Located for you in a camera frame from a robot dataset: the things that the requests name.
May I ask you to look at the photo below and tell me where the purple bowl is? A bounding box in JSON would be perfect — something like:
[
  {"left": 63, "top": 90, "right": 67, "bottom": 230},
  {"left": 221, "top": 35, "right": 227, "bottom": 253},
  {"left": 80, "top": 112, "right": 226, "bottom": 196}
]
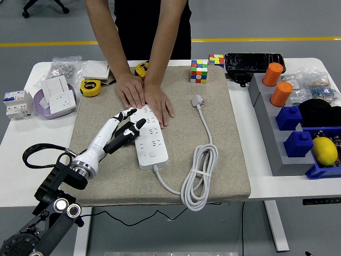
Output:
[{"left": 33, "top": 83, "right": 80, "bottom": 120}]

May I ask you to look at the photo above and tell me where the black table control panel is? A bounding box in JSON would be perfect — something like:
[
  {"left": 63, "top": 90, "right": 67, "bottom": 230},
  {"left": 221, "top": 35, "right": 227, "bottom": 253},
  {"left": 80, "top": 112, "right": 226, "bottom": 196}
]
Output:
[{"left": 302, "top": 197, "right": 341, "bottom": 206}]

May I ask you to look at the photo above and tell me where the white power strip cord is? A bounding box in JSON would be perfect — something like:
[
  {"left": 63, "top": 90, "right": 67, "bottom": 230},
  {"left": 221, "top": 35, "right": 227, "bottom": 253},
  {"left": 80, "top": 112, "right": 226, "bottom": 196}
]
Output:
[{"left": 152, "top": 93, "right": 219, "bottom": 212}]

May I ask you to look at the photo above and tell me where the grey block holder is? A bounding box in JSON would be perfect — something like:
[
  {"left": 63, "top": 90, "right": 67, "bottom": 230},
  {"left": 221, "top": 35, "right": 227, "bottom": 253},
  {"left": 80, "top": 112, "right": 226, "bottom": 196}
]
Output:
[{"left": 248, "top": 72, "right": 316, "bottom": 177}]

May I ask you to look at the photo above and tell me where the black cloth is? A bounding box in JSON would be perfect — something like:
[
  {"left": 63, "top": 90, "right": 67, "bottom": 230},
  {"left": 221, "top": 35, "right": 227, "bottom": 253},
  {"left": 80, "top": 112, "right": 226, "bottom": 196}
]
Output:
[{"left": 297, "top": 98, "right": 341, "bottom": 128}]

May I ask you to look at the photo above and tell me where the white power strip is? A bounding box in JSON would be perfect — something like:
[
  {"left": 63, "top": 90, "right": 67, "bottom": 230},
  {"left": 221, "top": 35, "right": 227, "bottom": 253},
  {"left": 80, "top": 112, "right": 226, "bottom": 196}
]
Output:
[{"left": 129, "top": 104, "right": 169, "bottom": 171}]

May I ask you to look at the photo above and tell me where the person's right hand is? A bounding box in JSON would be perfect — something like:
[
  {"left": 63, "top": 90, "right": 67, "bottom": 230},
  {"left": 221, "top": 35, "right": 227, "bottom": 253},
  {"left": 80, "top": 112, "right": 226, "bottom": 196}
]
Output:
[{"left": 115, "top": 72, "right": 147, "bottom": 109}]

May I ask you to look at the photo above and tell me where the blue plastic bin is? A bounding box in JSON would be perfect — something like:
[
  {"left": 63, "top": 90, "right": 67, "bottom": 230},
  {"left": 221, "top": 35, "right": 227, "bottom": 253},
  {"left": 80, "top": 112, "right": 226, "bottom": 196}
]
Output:
[{"left": 301, "top": 126, "right": 341, "bottom": 180}]

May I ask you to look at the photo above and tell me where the person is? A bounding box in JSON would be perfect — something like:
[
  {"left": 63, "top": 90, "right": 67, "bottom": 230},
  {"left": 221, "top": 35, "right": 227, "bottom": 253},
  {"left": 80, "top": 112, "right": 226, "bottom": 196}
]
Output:
[{"left": 113, "top": 0, "right": 192, "bottom": 61}]

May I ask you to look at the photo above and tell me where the yellow lemon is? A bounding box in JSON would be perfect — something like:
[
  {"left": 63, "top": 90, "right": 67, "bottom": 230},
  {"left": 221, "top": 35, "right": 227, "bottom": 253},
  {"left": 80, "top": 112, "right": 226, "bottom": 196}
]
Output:
[{"left": 311, "top": 137, "right": 338, "bottom": 167}]

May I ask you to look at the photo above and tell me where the person's left hand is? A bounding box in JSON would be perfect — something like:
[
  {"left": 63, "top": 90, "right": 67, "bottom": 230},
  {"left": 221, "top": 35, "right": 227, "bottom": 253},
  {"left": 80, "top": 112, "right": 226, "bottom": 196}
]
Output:
[{"left": 142, "top": 82, "right": 174, "bottom": 126}]

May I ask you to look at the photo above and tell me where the orange cylinder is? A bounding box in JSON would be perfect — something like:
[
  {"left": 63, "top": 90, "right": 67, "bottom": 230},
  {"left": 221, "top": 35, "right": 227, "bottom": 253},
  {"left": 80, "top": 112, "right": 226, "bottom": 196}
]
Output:
[
  {"left": 270, "top": 81, "right": 294, "bottom": 108},
  {"left": 262, "top": 62, "right": 284, "bottom": 87}
]

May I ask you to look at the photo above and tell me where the clear bag of resistors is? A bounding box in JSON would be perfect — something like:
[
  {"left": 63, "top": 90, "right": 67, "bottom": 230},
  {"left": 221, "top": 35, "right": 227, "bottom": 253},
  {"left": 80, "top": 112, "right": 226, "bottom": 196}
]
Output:
[{"left": 306, "top": 73, "right": 341, "bottom": 105}]

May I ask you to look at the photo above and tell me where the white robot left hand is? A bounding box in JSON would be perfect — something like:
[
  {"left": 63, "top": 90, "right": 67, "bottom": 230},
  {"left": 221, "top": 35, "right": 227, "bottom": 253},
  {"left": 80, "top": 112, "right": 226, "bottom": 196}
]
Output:
[{"left": 72, "top": 108, "right": 147, "bottom": 169}]

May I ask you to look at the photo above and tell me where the small colourful puzzle cube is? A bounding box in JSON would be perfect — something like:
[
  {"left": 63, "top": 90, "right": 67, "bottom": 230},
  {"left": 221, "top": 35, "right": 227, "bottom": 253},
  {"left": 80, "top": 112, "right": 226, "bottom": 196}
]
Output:
[{"left": 208, "top": 54, "right": 225, "bottom": 68}]

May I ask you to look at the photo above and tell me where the white wall socket panel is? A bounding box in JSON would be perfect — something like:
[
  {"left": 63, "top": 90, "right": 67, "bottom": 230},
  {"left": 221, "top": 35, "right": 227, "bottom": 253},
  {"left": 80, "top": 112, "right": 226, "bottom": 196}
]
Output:
[{"left": 48, "top": 90, "right": 78, "bottom": 115}]

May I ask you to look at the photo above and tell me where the black strap device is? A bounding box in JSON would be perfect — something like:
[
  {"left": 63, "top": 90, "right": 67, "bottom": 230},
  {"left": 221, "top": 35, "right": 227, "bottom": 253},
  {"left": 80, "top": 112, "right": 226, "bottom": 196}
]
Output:
[{"left": 225, "top": 70, "right": 256, "bottom": 88}]

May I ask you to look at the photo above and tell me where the blue block with knob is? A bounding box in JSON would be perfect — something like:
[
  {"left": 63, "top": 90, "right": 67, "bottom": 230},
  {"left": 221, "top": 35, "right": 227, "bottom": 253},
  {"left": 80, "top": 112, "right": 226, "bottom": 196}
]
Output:
[
  {"left": 275, "top": 106, "right": 303, "bottom": 131},
  {"left": 283, "top": 130, "right": 314, "bottom": 158}
]

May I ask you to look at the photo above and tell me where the grey-brown mat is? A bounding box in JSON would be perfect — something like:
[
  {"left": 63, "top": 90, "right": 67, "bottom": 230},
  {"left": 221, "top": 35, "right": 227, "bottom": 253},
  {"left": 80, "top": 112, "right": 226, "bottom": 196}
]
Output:
[{"left": 63, "top": 65, "right": 251, "bottom": 207}]

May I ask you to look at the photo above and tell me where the white circuit breaker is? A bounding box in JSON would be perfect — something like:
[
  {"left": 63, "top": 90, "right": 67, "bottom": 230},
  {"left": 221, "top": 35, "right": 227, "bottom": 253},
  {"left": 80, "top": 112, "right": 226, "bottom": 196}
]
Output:
[{"left": 3, "top": 90, "right": 34, "bottom": 120}]

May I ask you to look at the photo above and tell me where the yellow tape measure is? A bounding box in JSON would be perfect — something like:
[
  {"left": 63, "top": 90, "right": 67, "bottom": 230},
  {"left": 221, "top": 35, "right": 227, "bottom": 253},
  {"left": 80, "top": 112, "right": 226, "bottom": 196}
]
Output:
[
  {"left": 79, "top": 78, "right": 103, "bottom": 97},
  {"left": 134, "top": 60, "right": 149, "bottom": 81}
]

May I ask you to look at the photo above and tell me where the white switch on box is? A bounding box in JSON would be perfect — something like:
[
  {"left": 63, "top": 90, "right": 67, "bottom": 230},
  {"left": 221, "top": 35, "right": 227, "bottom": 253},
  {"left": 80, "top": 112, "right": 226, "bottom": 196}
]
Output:
[{"left": 82, "top": 60, "right": 111, "bottom": 81}]

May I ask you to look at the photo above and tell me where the white wall switch panel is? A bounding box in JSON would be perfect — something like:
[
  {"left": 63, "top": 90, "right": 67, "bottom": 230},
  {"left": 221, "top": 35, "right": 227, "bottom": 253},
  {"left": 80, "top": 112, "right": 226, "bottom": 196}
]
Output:
[{"left": 40, "top": 75, "right": 70, "bottom": 105}]

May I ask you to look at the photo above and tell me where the thin black adapter cord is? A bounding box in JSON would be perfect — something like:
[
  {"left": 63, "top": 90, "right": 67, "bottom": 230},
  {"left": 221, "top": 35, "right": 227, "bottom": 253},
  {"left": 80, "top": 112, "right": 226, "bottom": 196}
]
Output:
[{"left": 79, "top": 206, "right": 189, "bottom": 227}]

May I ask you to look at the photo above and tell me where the black wrapped tray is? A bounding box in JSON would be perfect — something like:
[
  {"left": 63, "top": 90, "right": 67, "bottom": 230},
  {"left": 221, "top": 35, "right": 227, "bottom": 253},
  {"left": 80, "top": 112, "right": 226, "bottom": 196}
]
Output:
[{"left": 224, "top": 52, "right": 287, "bottom": 74}]

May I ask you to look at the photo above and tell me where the plastic bag of metal parts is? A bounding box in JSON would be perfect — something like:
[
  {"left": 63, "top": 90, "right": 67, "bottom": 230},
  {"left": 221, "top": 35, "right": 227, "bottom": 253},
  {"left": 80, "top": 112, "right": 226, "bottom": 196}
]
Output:
[{"left": 33, "top": 55, "right": 88, "bottom": 87}]

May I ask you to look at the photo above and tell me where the large colourful puzzle cube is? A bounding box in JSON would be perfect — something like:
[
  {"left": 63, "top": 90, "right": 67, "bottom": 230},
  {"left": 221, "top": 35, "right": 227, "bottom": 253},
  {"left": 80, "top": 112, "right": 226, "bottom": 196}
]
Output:
[{"left": 189, "top": 59, "right": 209, "bottom": 84}]

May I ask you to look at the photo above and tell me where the black hanging cable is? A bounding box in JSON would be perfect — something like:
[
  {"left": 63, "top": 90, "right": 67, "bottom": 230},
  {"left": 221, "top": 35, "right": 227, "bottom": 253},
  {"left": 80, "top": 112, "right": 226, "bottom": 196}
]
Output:
[{"left": 241, "top": 201, "right": 246, "bottom": 256}]

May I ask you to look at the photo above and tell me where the black office chair base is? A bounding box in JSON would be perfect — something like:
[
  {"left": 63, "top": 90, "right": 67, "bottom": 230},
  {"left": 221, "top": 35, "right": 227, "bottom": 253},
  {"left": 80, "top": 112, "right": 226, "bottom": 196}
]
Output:
[{"left": 21, "top": 0, "right": 70, "bottom": 19}]

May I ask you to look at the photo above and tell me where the clear bag of small parts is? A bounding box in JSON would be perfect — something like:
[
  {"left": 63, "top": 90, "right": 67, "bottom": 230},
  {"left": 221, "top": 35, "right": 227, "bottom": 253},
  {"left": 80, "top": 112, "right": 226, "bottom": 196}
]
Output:
[{"left": 281, "top": 67, "right": 311, "bottom": 105}]

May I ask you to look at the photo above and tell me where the black plug adapter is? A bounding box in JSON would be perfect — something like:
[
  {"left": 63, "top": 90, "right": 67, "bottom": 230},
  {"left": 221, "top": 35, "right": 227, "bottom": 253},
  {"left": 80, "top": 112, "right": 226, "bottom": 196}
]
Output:
[{"left": 115, "top": 122, "right": 141, "bottom": 147}]

